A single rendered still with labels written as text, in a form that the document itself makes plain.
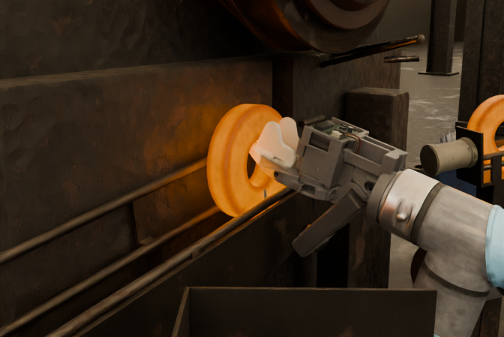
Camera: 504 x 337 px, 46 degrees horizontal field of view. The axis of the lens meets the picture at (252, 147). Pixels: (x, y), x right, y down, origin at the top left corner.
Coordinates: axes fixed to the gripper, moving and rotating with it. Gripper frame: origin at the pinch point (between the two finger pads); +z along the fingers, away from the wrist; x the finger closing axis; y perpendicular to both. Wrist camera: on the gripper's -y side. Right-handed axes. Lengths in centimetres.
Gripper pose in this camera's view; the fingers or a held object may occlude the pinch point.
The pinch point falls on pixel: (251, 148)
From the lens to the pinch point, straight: 78.4
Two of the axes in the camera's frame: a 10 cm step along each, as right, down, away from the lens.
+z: -7.8, -3.8, 5.0
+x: -5.9, 1.9, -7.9
